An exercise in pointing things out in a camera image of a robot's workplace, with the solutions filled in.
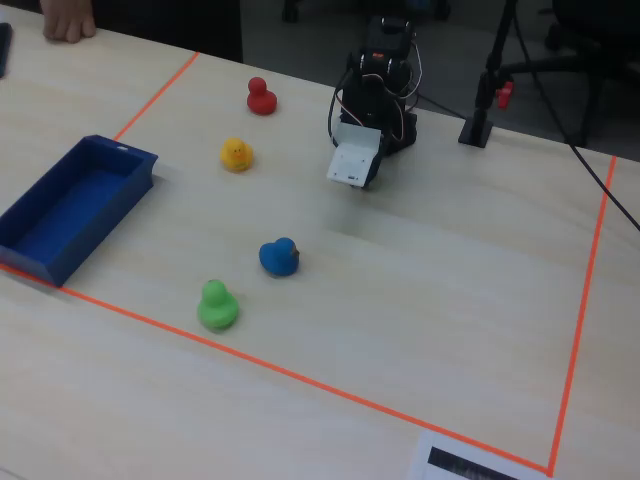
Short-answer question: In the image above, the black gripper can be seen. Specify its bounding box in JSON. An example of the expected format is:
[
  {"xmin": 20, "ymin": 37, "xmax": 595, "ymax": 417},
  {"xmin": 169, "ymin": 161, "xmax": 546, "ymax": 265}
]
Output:
[{"xmin": 349, "ymin": 133, "xmax": 387, "ymax": 192}]

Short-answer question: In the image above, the yellow rubber duck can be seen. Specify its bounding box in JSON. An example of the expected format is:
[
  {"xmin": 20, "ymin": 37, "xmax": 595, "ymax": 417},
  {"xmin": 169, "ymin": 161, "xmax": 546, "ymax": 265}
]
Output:
[{"xmin": 219, "ymin": 137, "xmax": 255, "ymax": 175}]

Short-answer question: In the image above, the red rubber duck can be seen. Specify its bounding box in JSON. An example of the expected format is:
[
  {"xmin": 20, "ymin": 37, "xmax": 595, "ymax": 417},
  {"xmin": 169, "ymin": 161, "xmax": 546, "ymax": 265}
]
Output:
[{"xmin": 245, "ymin": 76, "xmax": 279, "ymax": 117}]

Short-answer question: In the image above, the blue rubber duck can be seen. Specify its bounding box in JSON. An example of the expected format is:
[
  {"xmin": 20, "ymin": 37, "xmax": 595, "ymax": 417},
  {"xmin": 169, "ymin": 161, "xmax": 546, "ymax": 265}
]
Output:
[{"xmin": 258, "ymin": 236, "xmax": 302, "ymax": 279}]

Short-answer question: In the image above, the green rubber duck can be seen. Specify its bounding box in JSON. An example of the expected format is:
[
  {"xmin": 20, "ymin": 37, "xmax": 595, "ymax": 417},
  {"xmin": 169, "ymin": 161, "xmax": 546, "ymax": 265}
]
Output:
[{"xmin": 196, "ymin": 278, "xmax": 240, "ymax": 332}]

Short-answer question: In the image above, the blue plastic box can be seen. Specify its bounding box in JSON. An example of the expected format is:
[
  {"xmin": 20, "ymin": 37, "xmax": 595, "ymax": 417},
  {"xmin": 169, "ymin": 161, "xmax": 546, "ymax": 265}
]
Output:
[{"xmin": 0, "ymin": 134, "xmax": 160, "ymax": 290}]

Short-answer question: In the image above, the bare person hand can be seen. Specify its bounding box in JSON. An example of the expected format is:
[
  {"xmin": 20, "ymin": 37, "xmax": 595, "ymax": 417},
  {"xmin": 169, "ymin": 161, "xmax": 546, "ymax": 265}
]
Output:
[{"xmin": 41, "ymin": 0, "xmax": 98, "ymax": 45}]

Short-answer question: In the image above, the red clamp knob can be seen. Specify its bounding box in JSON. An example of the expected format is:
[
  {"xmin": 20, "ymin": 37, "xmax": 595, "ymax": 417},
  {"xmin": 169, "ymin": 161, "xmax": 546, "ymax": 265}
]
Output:
[{"xmin": 496, "ymin": 79, "xmax": 516, "ymax": 111}]

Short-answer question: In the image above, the black office chair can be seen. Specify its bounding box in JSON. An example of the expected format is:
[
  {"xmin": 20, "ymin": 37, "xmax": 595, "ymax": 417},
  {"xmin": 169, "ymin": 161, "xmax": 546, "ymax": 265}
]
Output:
[{"xmin": 499, "ymin": 0, "xmax": 640, "ymax": 149}]

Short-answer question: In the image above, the person in dark clothes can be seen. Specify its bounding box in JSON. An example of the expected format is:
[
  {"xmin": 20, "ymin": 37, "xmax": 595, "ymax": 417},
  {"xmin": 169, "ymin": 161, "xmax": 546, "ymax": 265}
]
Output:
[{"xmin": 0, "ymin": 0, "xmax": 245, "ymax": 65}]

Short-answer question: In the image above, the white paper sheet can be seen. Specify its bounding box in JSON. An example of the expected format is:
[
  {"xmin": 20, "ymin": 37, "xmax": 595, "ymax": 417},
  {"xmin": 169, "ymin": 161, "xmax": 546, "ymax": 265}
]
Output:
[{"xmin": 407, "ymin": 429, "xmax": 551, "ymax": 480}]

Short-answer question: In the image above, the black flat device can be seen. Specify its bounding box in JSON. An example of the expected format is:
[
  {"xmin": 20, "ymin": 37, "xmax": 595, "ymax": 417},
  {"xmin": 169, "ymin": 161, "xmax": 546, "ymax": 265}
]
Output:
[{"xmin": 0, "ymin": 22, "xmax": 14, "ymax": 80}]

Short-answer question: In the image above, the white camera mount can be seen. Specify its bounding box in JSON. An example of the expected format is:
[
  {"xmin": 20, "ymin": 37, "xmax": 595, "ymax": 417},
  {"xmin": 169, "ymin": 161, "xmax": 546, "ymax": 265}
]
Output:
[{"xmin": 326, "ymin": 121, "xmax": 385, "ymax": 190}]

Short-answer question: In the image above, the thin black cable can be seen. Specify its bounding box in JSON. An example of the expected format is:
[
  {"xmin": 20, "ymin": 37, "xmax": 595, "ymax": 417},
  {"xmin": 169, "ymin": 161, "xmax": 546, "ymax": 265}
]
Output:
[{"xmin": 415, "ymin": 93, "xmax": 469, "ymax": 121}]

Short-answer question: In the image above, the thick black cable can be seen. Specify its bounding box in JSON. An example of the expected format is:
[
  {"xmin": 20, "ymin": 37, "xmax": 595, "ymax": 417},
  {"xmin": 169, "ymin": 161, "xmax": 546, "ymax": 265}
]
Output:
[{"xmin": 512, "ymin": 9, "xmax": 640, "ymax": 227}]

